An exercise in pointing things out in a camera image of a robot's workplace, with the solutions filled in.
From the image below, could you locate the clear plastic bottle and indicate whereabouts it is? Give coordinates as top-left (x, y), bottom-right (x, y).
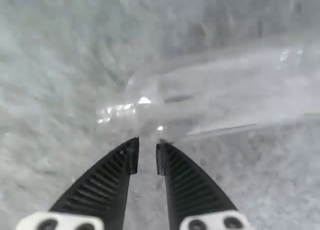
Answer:
top-left (96, 43), bottom-right (320, 145)

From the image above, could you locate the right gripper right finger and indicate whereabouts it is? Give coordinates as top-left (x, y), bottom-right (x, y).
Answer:
top-left (155, 142), bottom-right (251, 230)

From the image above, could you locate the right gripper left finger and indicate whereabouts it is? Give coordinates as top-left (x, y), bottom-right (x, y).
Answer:
top-left (15, 136), bottom-right (140, 230)

